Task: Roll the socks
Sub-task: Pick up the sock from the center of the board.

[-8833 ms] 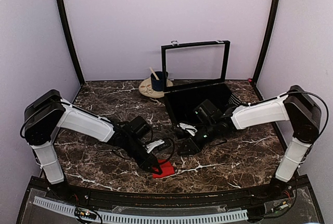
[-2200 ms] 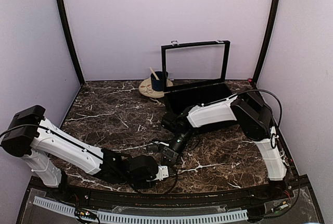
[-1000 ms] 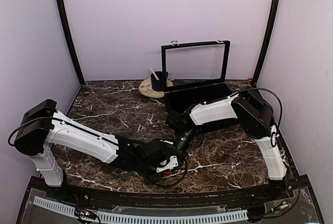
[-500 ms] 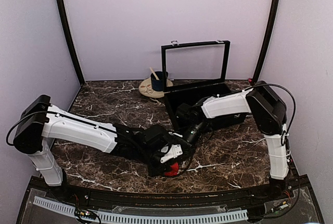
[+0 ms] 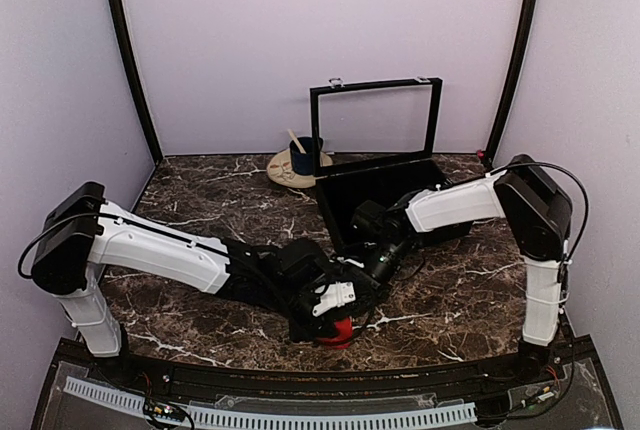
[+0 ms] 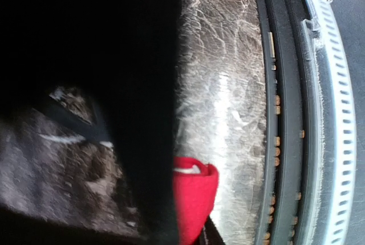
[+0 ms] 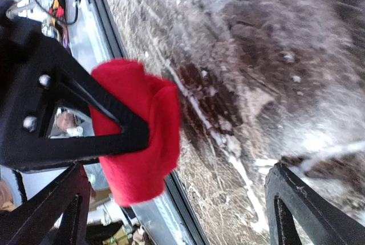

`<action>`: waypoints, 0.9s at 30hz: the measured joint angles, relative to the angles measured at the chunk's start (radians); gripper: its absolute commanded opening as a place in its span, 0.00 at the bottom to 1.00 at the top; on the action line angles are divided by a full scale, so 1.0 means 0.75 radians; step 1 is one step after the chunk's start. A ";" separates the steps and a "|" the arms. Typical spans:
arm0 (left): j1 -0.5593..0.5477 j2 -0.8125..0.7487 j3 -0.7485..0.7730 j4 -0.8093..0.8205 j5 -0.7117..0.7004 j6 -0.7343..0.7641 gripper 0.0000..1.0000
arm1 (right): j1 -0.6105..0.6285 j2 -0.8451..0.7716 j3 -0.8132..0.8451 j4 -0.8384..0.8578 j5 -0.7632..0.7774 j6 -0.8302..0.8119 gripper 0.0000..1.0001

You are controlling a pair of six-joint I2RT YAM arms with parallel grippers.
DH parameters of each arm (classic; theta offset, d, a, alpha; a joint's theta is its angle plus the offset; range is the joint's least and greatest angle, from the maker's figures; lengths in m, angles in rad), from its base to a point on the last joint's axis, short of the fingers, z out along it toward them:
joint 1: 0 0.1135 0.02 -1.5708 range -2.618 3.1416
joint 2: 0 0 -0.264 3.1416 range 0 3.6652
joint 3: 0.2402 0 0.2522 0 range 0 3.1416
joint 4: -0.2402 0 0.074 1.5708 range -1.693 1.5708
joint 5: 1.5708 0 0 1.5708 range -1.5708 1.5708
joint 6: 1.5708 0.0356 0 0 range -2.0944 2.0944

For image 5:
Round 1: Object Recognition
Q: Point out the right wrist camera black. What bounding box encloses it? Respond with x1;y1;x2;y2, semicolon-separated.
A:
350;200;402;242

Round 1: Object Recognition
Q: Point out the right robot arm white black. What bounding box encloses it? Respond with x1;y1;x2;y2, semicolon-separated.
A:
364;154;573;384

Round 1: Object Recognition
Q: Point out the black frame post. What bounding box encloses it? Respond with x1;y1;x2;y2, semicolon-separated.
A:
108;0;164;165
481;0;537;169

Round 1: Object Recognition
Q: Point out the wooden stick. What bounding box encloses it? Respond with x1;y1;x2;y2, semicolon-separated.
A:
287;128;307;154

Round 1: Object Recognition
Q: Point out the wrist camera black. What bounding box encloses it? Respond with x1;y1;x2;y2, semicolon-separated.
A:
277;238;356;318
350;200;402;242

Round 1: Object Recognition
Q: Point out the right black frame post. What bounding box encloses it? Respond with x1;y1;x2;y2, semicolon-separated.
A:
481;0;537;169

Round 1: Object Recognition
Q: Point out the left black frame post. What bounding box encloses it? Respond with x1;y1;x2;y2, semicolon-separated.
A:
108;0;164;165

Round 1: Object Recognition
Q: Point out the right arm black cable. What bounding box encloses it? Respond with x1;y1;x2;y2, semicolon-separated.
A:
434;161;590;284

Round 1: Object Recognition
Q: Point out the right circuit board with wires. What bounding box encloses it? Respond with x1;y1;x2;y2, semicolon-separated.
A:
505;361;585;422

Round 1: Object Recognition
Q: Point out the circuit board with wires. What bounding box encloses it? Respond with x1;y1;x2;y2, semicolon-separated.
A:
139;372;196;430
505;361;585;422

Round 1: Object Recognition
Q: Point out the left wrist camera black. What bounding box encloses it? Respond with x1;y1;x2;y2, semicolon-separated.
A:
277;238;356;318

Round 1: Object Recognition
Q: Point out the red Santa Christmas sock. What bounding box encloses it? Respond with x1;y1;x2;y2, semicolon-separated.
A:
318;318;353;349

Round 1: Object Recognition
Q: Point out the black display box glass lid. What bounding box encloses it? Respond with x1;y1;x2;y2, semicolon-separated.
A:
309;77;449;252

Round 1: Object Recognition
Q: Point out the white slotted cable duct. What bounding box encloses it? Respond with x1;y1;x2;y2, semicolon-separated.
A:
63;377;477;429

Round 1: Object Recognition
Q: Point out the left circuit board with wires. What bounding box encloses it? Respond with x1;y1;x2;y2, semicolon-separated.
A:
139;372;196;430

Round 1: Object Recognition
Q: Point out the dark blue cup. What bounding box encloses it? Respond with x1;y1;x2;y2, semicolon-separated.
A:
289;136;314;176

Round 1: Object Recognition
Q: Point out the beige woven coaster mat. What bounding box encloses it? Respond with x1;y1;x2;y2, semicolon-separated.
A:
266;149;316;189

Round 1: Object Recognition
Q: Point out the black front rail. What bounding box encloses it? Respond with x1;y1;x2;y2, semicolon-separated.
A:
54;339;596;404

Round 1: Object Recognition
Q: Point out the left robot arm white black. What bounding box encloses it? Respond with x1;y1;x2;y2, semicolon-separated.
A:
17;181;364;386

